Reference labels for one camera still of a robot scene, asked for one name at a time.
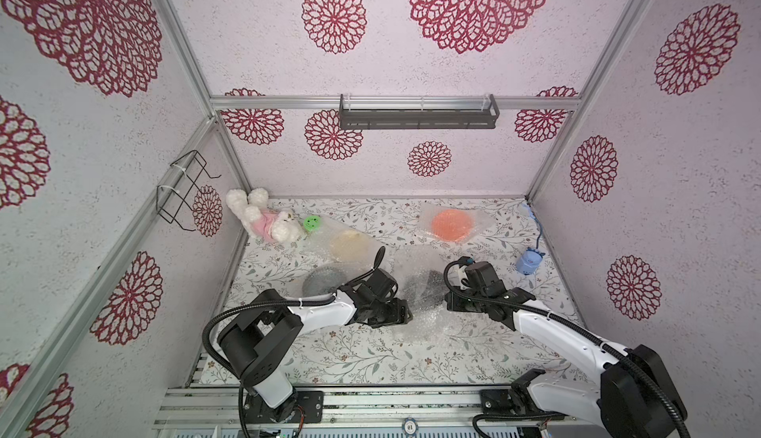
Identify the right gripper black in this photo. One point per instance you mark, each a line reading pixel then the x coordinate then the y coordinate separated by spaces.
pixel 455 300

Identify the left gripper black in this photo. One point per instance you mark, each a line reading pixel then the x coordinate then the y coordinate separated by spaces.
pixel 399 314

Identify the dark grey plate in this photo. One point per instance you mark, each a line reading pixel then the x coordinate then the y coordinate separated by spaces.
pixel 430 291

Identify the clear bubble wrap sheet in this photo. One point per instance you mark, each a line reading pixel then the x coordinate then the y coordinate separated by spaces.
pixel 425 326

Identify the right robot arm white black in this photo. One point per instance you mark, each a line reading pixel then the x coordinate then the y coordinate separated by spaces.
pixel 631 393

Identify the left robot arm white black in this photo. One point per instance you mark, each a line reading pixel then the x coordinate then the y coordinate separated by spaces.
pixel 251 341

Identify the yellow plate in bubble wrap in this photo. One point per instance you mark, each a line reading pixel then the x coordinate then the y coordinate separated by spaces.
pixel 338 242

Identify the orange plate in bubble wrap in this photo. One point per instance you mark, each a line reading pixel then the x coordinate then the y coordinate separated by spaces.
pixel 451 224

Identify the green round toy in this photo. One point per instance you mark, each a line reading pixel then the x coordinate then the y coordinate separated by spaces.
pixel 312 223

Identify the white plush bunny pink dress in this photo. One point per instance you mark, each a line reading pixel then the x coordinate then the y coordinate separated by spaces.
pixel 259 220

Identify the blue toy with cord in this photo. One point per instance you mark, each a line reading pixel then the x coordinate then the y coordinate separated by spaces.
pixel 532 258

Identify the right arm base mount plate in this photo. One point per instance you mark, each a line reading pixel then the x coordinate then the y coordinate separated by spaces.
pixel 507 404

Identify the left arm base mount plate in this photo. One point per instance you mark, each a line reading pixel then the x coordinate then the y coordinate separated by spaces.
pixel 305 406

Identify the black wire wall basket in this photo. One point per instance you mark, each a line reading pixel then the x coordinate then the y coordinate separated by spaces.
pixel 171 198

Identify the aluminium front rail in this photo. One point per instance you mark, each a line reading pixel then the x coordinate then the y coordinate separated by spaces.
pixel 344 406

